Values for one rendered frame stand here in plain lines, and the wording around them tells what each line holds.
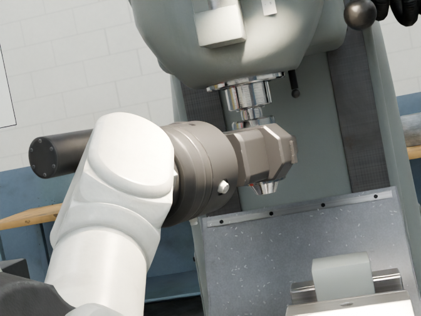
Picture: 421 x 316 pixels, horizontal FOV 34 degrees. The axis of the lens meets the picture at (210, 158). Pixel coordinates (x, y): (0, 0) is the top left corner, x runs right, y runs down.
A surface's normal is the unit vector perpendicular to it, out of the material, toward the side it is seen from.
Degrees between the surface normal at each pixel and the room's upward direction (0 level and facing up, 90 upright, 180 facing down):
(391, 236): 63
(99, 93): 90
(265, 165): 90
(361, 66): 90
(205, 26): 90
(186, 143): 54
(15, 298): 70
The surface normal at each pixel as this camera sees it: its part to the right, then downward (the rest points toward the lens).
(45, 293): 0.84, -0.49
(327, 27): -0.14, 0.24
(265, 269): -0.25, -0.36
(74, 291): -0.07, -0.94
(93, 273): 0.14, -0.90
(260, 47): 0.19, 0.53
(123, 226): 0.36, -0.20
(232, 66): -0.02, 0.69
